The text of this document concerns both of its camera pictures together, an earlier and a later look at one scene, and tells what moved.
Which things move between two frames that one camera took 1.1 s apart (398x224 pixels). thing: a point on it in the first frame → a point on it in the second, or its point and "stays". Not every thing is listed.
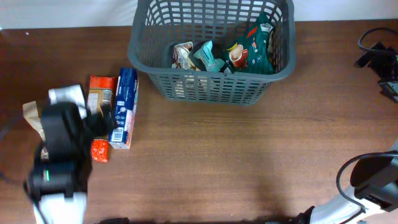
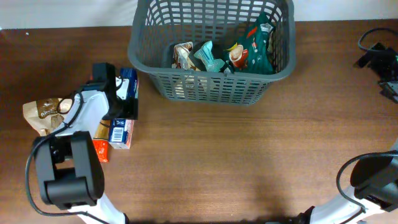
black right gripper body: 386,65 stays
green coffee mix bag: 250,55 stays
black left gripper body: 96,126 → 125,107
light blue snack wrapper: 206,55 stays
